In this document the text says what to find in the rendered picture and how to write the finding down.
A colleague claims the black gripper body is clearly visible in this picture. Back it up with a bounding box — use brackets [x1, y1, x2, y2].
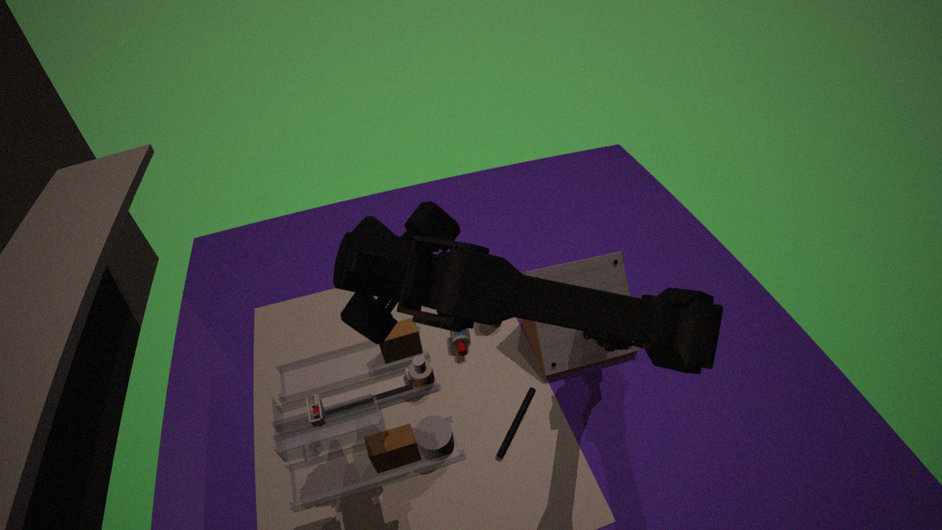
[341, 202, 461, 344]

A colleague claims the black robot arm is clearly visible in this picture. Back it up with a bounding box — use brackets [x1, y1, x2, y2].
[333, 216, 723, 374]

